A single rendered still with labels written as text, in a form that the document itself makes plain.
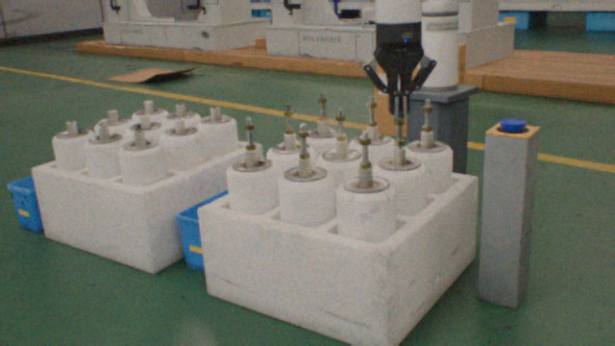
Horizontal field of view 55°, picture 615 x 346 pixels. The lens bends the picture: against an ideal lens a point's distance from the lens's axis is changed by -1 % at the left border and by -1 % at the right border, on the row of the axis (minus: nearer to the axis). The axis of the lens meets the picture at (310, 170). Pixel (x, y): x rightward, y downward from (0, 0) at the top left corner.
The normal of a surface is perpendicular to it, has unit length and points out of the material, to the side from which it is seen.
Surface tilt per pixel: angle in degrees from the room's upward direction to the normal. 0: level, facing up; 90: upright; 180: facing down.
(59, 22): 90
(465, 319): 0
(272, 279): 90
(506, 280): 90
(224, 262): 90
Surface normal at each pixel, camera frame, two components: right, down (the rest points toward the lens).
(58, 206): -0.55, 0.29
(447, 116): 0.04, 0.32
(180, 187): 0.83, 0.14
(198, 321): -0.05, -0.95
